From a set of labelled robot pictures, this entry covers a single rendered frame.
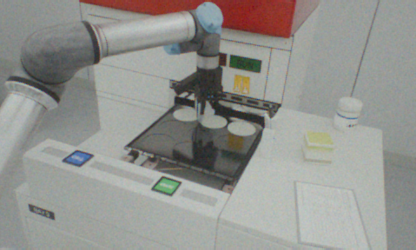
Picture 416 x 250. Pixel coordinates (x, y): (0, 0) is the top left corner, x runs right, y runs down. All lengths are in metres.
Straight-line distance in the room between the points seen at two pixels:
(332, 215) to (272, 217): 0.14
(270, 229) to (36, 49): 0.61
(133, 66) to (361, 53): 1.74
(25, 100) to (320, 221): 0.70
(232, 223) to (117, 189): 0.29
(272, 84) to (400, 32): 1.57
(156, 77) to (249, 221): 0.84
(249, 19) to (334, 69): 1.67
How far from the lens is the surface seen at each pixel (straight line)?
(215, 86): 1.22
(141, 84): 1.53
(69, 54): 0.82
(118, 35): 0.86
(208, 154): 1.13
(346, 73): 2.82
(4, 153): 0.88
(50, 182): 1.06
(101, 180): 0.93
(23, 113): 0.90
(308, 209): 0.88
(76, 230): 1.12
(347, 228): 0.87
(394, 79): 2.84
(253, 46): 1.28
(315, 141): 1.01
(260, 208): 0.85
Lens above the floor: 1.53
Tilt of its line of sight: 29 degrees down
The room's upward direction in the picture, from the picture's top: 5 degrees clockwise
